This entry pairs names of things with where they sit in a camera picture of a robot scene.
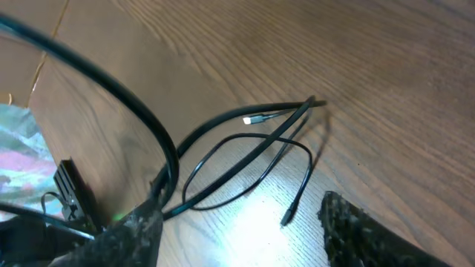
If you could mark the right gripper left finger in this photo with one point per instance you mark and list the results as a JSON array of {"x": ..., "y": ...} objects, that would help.
[{"x": 133, "y": 241}]

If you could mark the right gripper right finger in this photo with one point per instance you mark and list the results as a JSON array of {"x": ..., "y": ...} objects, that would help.
[{"x": 353, "y": 238}]

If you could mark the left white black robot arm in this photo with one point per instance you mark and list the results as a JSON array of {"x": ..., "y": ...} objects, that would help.
[{"x": 34, "y": 238}]

